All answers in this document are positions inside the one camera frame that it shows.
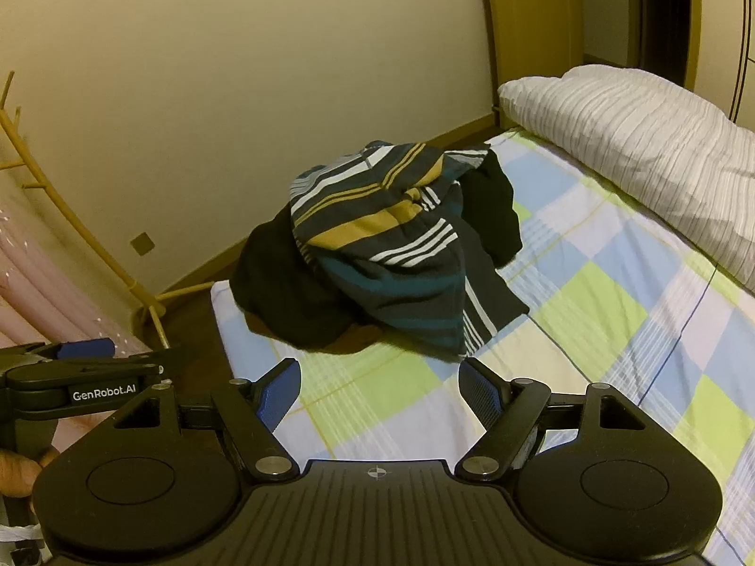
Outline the pink quilted cloth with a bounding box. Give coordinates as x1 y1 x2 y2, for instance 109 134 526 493
0 203 153 455

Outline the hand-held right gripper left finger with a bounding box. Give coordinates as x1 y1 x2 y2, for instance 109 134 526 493
112 358 303 483

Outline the white striped quilt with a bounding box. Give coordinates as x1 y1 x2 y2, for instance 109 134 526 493
497 64 755 296

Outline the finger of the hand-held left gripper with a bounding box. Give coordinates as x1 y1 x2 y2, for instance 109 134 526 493
0 337 117 366

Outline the person's left hand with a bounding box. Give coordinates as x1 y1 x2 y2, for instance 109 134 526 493
0 445 63 499

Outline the white wardrobe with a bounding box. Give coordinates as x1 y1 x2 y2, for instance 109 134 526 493
687 0 755 126

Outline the black garment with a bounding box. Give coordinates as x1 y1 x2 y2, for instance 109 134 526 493
229 149 532 351

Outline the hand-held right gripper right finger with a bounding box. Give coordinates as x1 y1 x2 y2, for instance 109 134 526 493
457 358 651 483

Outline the yellow wooden door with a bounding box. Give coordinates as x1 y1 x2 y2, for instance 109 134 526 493
477 0 586 114

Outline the striped polo shirt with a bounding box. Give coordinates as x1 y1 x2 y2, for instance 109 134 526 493
288 140 502 359

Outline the yellow clothes rack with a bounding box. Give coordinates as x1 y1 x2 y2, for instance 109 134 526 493
0 69 214 350

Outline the checkered bed sheet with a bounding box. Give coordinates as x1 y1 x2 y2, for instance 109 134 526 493
210 126 755 566

